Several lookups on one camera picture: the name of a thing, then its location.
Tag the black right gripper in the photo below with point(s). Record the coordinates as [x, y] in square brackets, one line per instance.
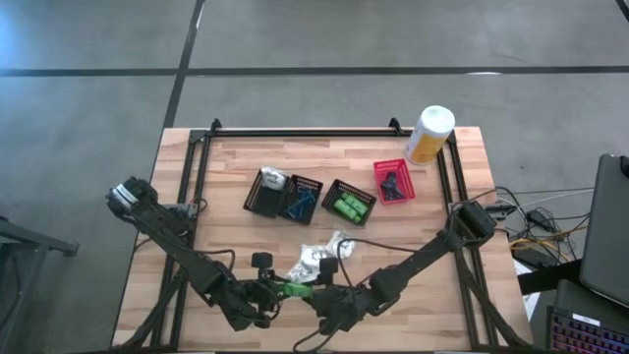
[339, 305]

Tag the grey laptop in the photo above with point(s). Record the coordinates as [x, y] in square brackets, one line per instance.
[607, 231]

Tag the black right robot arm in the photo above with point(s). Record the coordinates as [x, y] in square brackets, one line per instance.
[417, 260]

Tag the black slotted plastic basket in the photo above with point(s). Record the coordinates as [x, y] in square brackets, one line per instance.
[310, 212]
[330, 196]
[263, 204]

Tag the backlit black keyboard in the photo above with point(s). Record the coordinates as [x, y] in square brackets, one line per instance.
[585, 339]

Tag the white yellow wipes canister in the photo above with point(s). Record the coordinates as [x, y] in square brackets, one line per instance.
[430, 137]

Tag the black power brick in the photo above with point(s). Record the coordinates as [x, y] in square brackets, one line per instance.
[533, 256]

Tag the black metal table frame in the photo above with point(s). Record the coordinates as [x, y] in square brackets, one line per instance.
[304, 133]

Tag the grey metal stand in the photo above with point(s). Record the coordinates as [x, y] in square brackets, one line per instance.
[29, 241]

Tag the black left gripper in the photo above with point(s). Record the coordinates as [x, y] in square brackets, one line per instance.
[263, 297]

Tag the red slotted plastic basket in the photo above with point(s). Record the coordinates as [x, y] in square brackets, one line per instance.
[388, 169]

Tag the green shampoo bottle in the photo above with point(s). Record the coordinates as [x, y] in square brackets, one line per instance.
[356, 202]
[297, 290]
[345, 210]

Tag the white paper sheet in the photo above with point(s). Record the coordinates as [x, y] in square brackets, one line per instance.
[528, 302]

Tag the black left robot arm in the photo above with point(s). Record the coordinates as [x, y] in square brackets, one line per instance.
[196, 265]

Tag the dark toiletry tube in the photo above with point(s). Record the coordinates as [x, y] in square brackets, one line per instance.
[393, 193]
[391, 178]

